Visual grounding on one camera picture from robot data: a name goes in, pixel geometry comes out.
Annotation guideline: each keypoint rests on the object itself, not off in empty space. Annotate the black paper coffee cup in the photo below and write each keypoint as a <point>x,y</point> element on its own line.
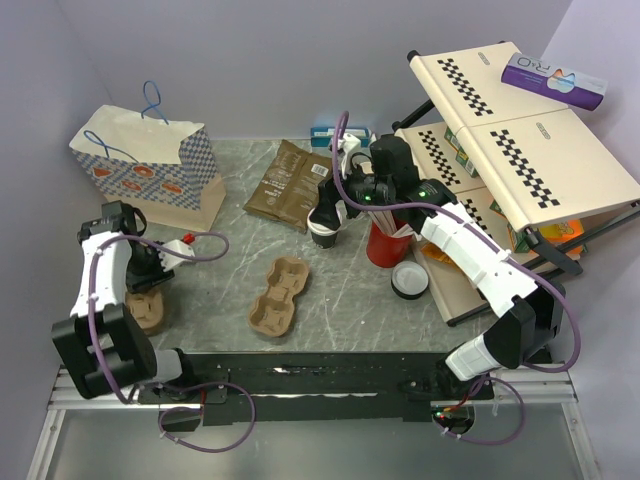
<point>324,241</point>

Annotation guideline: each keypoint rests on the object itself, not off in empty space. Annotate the brown pulp cup carrier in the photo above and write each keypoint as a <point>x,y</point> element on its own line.
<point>272,312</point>

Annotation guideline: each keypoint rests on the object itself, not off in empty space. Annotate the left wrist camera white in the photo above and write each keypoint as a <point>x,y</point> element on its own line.
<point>176,252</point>

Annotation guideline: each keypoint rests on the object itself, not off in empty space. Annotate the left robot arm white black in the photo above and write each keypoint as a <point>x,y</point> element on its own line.
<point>101,340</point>

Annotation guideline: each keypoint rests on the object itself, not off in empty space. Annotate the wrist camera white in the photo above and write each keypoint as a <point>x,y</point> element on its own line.
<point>176,252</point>
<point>344,148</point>

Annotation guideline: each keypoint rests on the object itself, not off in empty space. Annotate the blue checkered paper bag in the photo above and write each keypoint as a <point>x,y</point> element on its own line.
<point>165,168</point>

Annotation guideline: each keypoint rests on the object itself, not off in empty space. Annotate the purple white box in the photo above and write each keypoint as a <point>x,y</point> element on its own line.
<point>555,82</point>

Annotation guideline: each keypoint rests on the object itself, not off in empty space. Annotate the red cup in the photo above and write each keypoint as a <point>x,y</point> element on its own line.
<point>386,251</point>

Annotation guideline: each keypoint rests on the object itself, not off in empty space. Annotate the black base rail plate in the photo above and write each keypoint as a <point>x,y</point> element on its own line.
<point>306,386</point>

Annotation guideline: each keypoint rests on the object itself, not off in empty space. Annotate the green snack boxes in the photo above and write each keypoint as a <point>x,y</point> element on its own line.
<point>460,155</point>

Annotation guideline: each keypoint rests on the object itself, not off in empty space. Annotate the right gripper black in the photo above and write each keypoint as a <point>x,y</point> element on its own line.
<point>325,212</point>

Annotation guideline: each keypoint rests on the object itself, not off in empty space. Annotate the teal blue box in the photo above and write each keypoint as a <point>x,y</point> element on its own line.
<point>320,137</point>

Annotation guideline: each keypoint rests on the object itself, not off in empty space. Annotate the orange snack packet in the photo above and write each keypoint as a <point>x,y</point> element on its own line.
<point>430,250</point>

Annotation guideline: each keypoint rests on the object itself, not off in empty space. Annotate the white plastic cup lid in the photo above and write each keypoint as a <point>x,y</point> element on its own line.
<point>320,229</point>

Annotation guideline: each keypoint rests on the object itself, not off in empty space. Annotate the cream checkered tiered shelf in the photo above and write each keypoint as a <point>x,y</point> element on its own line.
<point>549,174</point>

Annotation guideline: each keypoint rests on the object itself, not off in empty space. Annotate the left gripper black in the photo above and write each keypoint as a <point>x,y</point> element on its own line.
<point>140,283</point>

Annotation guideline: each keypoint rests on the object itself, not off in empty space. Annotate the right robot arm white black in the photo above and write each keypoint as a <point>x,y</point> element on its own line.
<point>526,305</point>

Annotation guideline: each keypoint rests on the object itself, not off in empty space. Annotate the brown coffee bean pouch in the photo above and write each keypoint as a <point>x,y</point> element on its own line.
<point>288,190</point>

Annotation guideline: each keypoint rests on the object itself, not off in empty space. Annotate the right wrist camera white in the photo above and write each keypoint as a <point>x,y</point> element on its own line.
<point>344,148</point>

